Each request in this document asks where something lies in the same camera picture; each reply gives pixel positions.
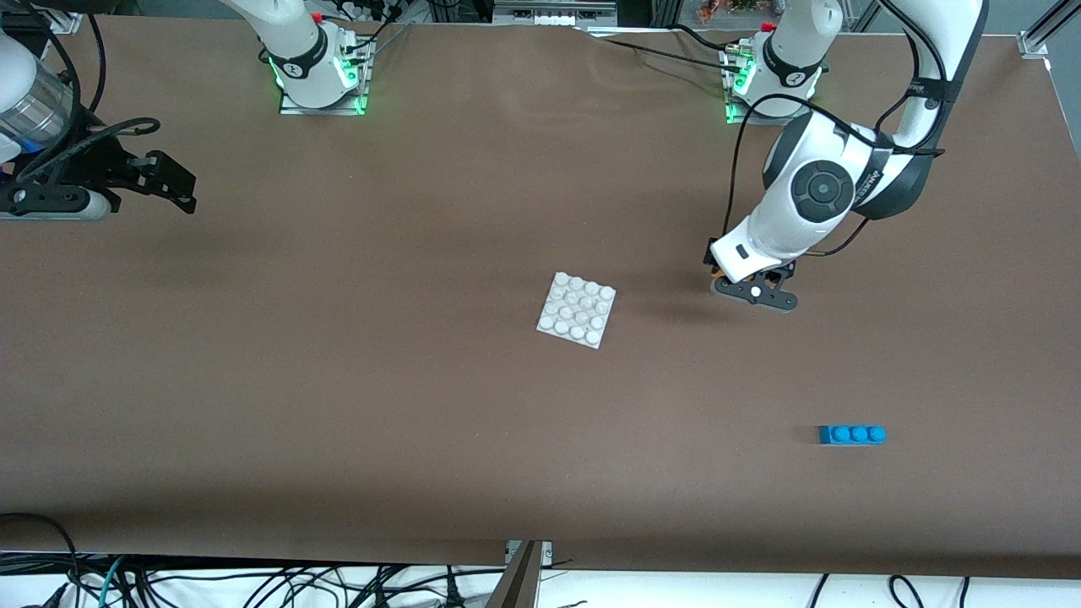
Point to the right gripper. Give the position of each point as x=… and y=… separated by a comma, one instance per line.
x=87, y=166

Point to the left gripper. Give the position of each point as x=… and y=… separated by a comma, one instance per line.
x=708, y=254

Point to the white studded base plate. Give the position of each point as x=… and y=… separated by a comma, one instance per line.
x=576, y=310

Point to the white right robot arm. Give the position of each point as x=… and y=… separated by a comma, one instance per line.
x=296, y=42

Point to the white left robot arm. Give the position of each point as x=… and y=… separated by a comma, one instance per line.
x=811, y=190

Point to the blue three-stud block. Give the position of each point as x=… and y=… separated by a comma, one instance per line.
x=851, y=435

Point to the orange background clutter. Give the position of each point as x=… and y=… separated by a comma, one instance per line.
x=730, y=8

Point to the white power strip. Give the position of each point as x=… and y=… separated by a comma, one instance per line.
x=553, y=10

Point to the aluminium frame corner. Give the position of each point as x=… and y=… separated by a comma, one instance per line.
x=1034, y=42

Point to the aluminium profile post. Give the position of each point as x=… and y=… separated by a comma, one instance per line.
x=519, y=583

